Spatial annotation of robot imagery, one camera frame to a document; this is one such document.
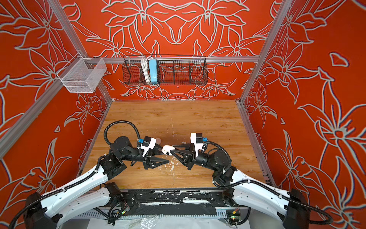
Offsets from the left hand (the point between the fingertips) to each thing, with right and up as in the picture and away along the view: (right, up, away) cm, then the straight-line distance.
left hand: (168, 156), depth 59 cm
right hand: (+2, +4, -3) cm, 5 cm away
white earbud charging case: (0, +4, -3) cm, 5 cm away
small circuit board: (+32, -34, +10) cm, 47 cm away
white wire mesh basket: (-60, +44, +33) cm, 81 cm away
